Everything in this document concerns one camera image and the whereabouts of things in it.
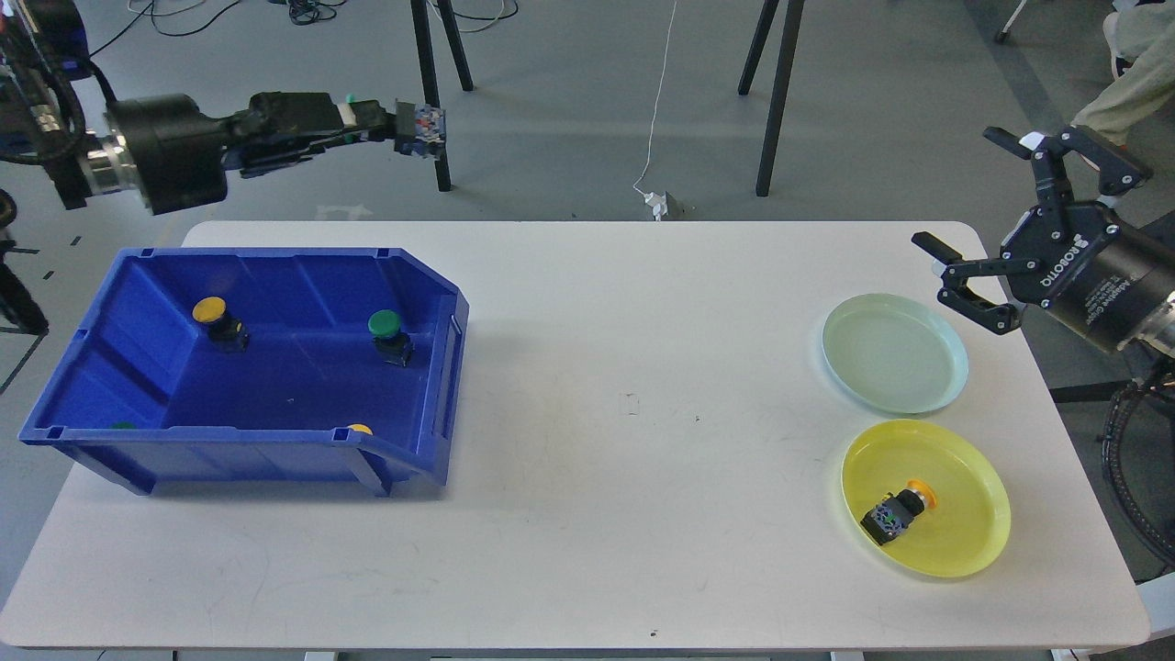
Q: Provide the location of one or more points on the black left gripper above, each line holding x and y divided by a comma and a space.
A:
177, 151

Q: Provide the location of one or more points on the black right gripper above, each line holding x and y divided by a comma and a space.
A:
1109, 283

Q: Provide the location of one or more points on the yellow push button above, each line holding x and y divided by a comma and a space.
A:
892, 517
221, 327

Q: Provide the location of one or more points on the green push button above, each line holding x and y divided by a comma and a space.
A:
389, 337
412, 129

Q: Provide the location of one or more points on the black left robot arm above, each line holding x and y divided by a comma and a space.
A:
60, 114

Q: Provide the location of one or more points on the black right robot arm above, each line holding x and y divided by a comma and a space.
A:
1153, 385

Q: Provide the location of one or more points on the pale green plate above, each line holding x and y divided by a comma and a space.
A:
894, 355

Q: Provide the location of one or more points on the yellow plate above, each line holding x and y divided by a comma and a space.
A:
971, 525

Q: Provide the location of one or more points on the blue plastic bin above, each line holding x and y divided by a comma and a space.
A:
280, 410

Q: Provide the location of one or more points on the black stand legs right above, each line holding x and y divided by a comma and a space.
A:
789, 39

